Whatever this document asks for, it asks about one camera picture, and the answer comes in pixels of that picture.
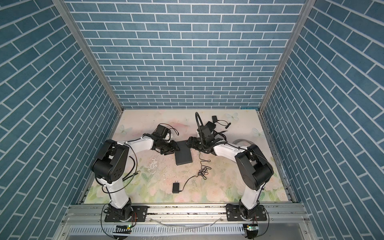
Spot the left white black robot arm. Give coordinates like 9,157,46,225
91,134,180,210

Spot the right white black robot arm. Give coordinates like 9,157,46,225
186,137,274,211

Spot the black loose power adapter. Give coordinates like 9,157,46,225
172,183,180,194

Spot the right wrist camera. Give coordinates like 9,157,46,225
198,121,216,142

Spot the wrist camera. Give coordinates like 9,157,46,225
153,125,172,141
198,121,216,142

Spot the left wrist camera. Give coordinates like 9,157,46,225
153,125,172,141

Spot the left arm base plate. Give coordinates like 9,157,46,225
103,205,148,223

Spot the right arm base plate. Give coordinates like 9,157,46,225
225,204,268,222

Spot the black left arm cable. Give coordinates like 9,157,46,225
95,143,141,194

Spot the white slotted cable duct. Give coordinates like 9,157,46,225
69,224,245,237

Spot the aluminium front rail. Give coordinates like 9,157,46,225
63,202,310,225

